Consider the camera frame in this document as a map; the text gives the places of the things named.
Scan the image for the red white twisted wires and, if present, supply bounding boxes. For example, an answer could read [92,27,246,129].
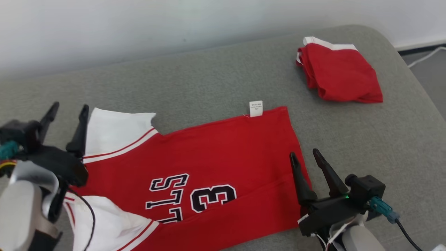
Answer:
[310,223,349,251]

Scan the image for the white floor cable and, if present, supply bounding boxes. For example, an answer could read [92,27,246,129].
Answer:
[407,46,446,68]

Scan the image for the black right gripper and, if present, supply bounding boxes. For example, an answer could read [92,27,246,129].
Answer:
[289,149,370,238]

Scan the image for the dark skirting strip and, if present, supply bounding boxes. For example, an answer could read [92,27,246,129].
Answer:
[397,42,446,56]

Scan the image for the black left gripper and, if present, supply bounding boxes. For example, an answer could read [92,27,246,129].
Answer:
[19,101,90,187]

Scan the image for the camera cable teal plug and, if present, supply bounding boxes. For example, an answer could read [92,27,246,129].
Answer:
[0,140,20,161]
[369,196,424,251]

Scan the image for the left camera cable teal plug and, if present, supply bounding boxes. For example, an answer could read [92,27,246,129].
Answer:
[0,140,20,161]

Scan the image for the red white basketball jersey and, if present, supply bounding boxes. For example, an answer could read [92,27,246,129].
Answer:
[63,100,312,251]

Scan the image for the right camera cable teal plug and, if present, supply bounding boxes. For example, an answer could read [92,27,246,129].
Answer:
[369,196,424,251]

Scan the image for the red shorts with white stripe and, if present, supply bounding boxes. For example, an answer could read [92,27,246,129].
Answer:
[296,36,384,104]

